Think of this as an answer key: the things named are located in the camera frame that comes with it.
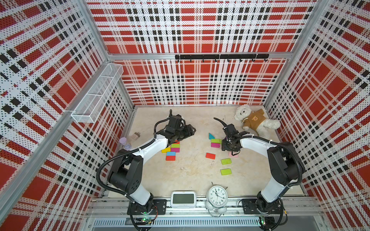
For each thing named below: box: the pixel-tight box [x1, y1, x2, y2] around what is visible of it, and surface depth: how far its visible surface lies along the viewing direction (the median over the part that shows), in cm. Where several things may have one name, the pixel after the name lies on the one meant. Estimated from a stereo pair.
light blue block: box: [166, 151, 176, 156], surface depth 96 cm
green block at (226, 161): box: [221, 157, 232, 166], surface depth 92 cm
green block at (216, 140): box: [211, 138, 223, 145], surface depth 103 cm
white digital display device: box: [170, 191, 197, 209], surface depth 74 cm
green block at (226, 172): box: [220, 168, 232, 176], surface depth 88 cm
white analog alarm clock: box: [204, 181, 229, 218], surface depth 74 cm
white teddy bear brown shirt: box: [233, 104, 281, 139], surface depth 104 cm
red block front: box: [165, 155, 176, 162], surface depth 94 cm
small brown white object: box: [131, 131, 141, 141], surface depth 103 cm
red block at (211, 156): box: [205, 152, 216, 160], surface depth 94 cm
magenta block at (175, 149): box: [170, 147, 180, 153], surface depth 97 cm
